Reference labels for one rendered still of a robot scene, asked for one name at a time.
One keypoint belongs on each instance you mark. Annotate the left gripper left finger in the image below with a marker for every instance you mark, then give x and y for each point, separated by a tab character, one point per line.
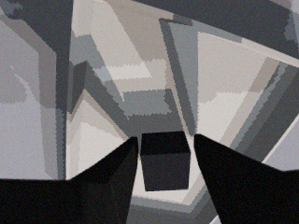
99	195

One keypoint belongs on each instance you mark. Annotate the grey shallow rectangular tray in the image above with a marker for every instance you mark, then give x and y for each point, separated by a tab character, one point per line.
137	69

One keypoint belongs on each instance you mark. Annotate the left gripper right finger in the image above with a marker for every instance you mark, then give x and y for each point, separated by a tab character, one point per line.
243	190

